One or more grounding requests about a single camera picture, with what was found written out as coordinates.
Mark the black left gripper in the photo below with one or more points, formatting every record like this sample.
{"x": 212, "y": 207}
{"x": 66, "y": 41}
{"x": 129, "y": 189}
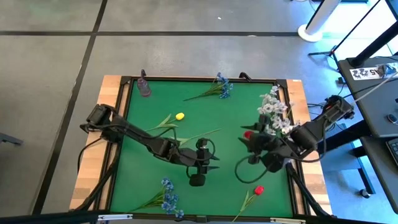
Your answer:
{"x": 196, "y": 160}

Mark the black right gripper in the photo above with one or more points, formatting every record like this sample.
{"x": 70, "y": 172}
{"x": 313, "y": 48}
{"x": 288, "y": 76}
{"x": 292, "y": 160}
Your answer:
{"x": 265, "y": 141}

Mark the red artificial tulip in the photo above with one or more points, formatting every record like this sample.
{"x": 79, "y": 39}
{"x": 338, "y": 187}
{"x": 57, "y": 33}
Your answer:
{"x": 248, "y": 134}
{"x": 259, "y": 189}

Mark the yellow artificial tulip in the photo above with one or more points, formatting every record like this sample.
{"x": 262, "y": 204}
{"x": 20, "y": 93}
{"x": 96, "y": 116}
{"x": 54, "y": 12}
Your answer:
{"x": 202, "y": 134}
{"x": 179, "y": 116}

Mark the blue artificial flower bunch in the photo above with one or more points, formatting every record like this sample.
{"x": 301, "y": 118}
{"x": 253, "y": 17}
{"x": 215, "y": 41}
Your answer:
{"x": 224, "y": 90}
{"x": 168, "y": 199}

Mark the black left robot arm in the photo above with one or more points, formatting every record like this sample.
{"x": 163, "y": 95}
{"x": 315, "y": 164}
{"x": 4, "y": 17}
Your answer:
{"x": 140, "y": 135}

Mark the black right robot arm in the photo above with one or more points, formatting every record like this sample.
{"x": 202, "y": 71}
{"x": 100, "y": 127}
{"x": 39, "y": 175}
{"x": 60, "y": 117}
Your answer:
{"x": 311, "y": 133}

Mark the purple glass vase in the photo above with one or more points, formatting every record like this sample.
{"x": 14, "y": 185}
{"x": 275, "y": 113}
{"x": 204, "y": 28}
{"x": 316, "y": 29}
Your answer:
{"x": 144, "y": 88}

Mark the green table mat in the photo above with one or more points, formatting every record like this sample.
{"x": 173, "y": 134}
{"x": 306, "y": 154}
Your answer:
{"x": 140, "y": 180}

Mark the black desk leg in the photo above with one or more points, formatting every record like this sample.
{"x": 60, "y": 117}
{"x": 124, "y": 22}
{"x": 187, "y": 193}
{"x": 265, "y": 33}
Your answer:
{"x": 342, "y": 137}

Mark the floor stand with round base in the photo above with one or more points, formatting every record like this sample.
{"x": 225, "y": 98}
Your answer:
{"x": 311, "y": 32}

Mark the black desk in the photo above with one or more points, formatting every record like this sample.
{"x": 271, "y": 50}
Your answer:
{"x": 373, "y": 105}

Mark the black caster wheel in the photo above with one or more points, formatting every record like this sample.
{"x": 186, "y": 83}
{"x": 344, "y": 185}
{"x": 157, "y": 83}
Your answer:
{"x": 364, "y": 193}

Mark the white printed paper label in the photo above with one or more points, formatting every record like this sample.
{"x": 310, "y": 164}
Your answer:
{"x": 363, "y": 73}

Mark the dark grey desk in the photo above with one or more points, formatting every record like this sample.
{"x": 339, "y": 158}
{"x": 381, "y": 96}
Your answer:
{"x": 385, "y": 174}

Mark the black computer mouse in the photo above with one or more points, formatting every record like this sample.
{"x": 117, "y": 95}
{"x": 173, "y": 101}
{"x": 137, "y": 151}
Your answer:
{"x": 392, "y": 118}

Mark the black keyboard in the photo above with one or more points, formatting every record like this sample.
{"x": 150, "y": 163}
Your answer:
{"x": 394, "y": 152}

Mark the thin black stand pole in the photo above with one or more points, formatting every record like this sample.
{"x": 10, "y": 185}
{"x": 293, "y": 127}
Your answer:
{"x": 354, "y": 28}

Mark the grey floor object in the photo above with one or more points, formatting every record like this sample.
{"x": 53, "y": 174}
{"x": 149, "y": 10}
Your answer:
{"x": 9, "y": 139}

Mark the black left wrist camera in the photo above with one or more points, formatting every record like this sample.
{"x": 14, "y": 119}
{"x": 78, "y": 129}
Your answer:
{"x": 197, "y": 180}

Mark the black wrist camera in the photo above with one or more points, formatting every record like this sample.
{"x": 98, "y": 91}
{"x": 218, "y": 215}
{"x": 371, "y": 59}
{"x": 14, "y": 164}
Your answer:
{"x": 197, "y": 180}
{"x": 273, "y": 162}

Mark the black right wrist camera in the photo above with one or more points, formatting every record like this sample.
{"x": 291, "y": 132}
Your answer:
{"x": 273, "y": 162}

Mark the black frame clamp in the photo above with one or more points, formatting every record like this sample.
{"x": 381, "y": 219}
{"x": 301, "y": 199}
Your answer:
{"x": 143, "y": 74}
{"x": 245, "y": 76}

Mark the black diagonal frame strut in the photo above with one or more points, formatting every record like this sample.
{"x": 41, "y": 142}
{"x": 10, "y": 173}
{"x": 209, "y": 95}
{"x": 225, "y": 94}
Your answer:
{"x": 99, "y": 183}
{"x": 306, "y": 193}

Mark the black table frame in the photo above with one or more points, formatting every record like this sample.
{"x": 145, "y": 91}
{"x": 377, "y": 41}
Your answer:
{"x": 186, "y": 79}

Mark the silver beam bracket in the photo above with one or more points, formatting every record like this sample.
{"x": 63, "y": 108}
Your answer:
{"x": 287, "y": 221}
{"x": 115, "y": 217}

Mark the thick black desk post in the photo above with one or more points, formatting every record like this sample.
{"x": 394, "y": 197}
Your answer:
{"x": 376, "y": 43}

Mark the black camera rig beam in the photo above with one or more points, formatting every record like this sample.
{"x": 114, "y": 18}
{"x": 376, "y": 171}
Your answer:
{"x": 46, "y": 217}

